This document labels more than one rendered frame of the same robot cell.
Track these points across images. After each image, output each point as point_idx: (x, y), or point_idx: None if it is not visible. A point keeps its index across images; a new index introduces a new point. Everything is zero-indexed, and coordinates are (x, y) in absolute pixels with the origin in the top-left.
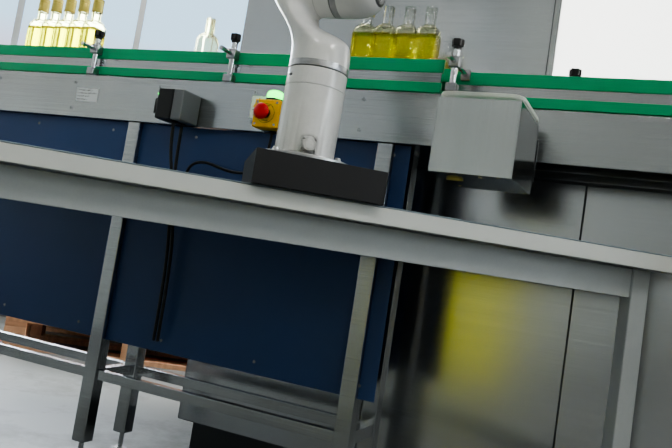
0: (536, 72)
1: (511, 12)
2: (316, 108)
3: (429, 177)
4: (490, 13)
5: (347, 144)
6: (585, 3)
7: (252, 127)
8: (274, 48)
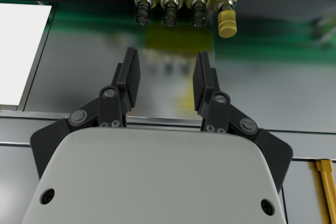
0: (63, 12)
1: (80, 60)
2: None
3: None
4: (101, 60)
5: None
6: (9, 66)
7: None
8: (326, 46)
